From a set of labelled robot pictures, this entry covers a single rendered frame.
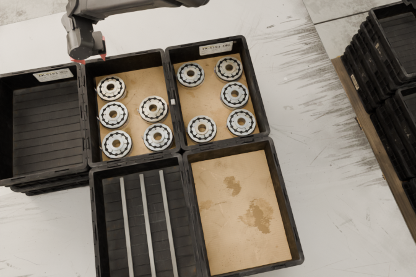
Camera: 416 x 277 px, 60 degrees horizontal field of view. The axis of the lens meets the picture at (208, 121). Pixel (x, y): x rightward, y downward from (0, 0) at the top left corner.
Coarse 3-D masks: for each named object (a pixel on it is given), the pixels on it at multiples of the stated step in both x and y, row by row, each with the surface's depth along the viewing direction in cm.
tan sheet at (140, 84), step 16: (96, 80) 138; (128, 80) 138; (144, 80) 138; (160, 80) 138; (128, 96) 135; (144, 96) 135; (160, 96) 135; (128, 128) 131; (144, 128) 131; (144, 144) 128
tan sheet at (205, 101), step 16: (176, 64) 140; (208, 64) 140; (176, 80) 138; (208, 80) 138; (240, 80) 138; (192, 96) 135; (208, 96) 135; (192, 112) 133; (208, 112) 133; (224, 112) 133; (224, 128) 131; (256, 128) 131; (192, 144) 128
